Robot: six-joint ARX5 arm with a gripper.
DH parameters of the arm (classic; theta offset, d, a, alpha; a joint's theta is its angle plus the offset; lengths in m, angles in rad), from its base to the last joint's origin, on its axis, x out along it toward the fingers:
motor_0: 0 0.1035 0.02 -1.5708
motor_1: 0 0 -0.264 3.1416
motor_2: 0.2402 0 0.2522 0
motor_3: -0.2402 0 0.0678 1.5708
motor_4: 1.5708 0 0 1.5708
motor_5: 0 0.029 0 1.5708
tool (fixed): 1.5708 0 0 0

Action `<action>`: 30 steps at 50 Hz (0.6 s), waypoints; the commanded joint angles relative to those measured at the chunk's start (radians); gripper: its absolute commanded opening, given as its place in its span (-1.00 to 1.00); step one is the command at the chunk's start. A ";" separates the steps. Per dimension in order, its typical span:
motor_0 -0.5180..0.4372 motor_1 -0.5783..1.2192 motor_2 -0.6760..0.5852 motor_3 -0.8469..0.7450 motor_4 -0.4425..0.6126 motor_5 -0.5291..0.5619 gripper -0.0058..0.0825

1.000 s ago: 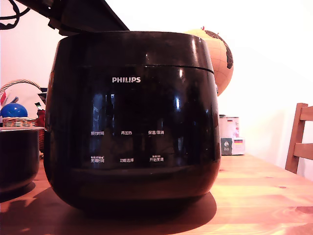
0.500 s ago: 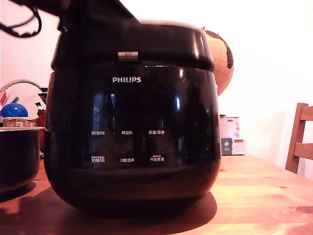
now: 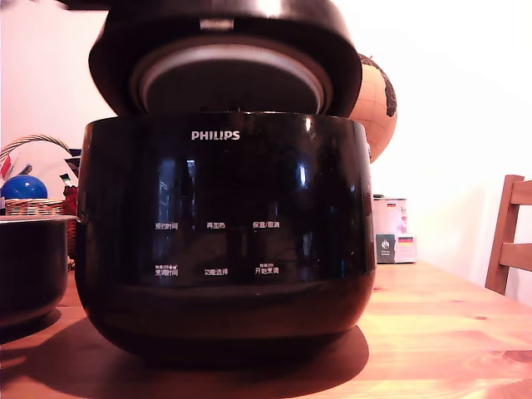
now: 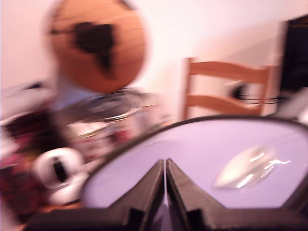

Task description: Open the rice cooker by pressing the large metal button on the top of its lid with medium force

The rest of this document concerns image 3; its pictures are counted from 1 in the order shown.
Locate black rice cooker lid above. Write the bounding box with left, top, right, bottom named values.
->
left=87, top=0, right=364, bottom=121

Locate black Philips rice cooker body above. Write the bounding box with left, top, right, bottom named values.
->
left=74, top=111, right=378, bottom=363

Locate white tin with flag label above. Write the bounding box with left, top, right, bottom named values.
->
left=372, top=194, right=409, bottom=236

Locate cork globe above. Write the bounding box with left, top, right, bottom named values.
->
left=347, top=52, right=399, bottom=165

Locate small box with German flag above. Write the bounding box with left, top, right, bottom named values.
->
left=375, top=231, right=418, bottom=265

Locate red object in basket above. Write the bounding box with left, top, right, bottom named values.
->
left=62, top=185, right=81, bottom=217

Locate wooden chair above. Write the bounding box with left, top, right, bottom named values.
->
left=484, top=174, right=532, bottom=297

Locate blue ball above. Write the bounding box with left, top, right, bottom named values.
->
left=0, top=174, right=49, bottom=201

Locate black inner cooking pot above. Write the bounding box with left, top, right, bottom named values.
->
left=0, top=215, right=70, bottom=330

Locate woven wicker basket with handle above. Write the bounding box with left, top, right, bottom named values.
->
left=0, top=133, right=81, bottom=259

